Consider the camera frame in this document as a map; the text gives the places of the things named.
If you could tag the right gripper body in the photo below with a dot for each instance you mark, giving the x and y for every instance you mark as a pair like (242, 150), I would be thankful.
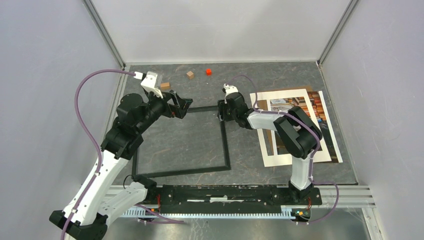
(230, 115)

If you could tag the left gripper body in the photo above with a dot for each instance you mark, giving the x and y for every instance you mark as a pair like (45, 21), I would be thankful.
(158, 106)

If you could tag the black picture frame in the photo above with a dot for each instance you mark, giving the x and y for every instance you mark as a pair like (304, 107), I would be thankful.
(196, 144)

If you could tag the book photo print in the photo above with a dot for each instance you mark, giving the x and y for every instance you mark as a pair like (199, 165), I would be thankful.
(331, 154)

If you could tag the white mat board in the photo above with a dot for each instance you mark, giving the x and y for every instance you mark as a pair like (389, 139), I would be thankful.
(274, 153)

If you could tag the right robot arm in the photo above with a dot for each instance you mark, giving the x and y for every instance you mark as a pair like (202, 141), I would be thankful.
(298, 133)

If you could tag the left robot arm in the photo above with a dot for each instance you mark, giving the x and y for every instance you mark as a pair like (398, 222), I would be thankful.
(88, 216)

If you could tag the brown wooden block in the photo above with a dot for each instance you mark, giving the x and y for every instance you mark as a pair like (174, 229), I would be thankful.
(165, 86)

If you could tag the brown backing board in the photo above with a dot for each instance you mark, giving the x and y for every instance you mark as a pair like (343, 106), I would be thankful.
(261, 104)

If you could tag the light wooden cube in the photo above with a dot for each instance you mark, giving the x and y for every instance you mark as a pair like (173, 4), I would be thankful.
(190, 75)

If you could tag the red cube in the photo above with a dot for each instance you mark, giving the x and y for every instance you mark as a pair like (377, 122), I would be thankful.
(208, 72)

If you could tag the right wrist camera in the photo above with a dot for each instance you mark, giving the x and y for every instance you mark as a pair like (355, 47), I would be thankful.
(229, 89)

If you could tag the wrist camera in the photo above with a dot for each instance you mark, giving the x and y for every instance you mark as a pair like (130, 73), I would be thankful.
(151, 84)
(229, 89)

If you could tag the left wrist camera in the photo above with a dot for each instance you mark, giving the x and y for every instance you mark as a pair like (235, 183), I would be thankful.
(151, 84)

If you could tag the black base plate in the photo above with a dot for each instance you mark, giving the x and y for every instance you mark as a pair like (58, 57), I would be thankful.
(226, 199)

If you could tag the aluminium rail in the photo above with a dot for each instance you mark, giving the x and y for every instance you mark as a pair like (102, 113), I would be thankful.
(345, 197)

